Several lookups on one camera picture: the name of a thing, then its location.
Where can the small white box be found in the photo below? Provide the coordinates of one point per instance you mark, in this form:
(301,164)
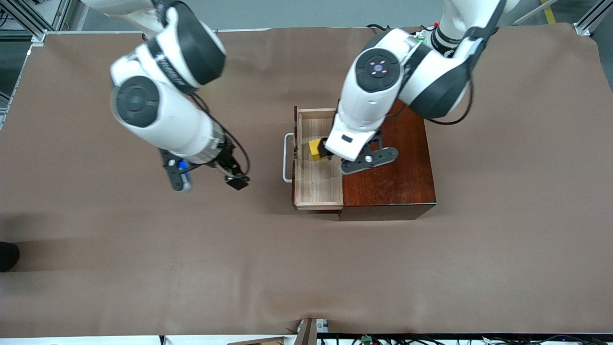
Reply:
(322,326)

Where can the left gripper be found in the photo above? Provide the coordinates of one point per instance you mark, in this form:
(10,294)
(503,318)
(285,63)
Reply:
(327,152)

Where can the dark wooden cabinet box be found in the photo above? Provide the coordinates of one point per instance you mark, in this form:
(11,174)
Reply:
(407,182)

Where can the brown cardboard wedge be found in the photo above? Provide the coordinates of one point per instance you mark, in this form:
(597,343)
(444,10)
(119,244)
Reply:
(307,335)

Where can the black round object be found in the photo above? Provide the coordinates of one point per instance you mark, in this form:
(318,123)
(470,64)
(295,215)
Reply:
(7,256)

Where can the aluminium frame profile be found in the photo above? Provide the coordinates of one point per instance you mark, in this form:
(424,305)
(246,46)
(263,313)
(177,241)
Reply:
(582,28)
(57,14)

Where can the brown table cover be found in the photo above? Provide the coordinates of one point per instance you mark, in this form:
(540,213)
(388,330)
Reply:
(239,263)

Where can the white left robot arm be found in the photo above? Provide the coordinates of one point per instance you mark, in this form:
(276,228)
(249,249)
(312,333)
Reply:
(431,86)

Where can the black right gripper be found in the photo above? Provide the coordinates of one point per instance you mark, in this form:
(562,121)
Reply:
(229,163)

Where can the tan cardboard sheet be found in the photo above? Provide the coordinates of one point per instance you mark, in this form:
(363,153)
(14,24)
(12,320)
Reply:
(258,341)

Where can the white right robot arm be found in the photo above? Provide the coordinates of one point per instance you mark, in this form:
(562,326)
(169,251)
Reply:
(163,115)

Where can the yellow wooden block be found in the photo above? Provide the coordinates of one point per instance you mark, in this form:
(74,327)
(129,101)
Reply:
(316,149)

